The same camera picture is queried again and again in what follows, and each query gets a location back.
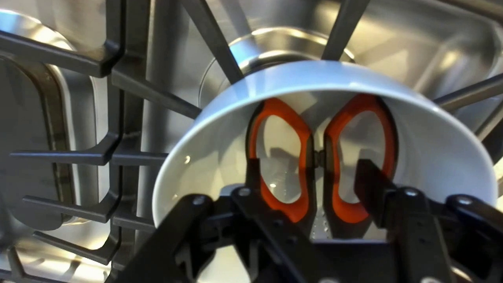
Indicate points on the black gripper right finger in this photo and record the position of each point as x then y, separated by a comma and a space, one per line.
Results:
418, 236

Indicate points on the white ceramic bowl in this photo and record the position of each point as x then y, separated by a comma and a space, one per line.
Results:
209, 146

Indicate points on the stainless steel gas range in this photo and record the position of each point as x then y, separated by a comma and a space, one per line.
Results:
418, 41

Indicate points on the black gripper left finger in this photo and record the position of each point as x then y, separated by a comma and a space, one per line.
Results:
261, 230

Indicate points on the black cast iron grate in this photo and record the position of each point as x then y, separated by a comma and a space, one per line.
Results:
119, 83

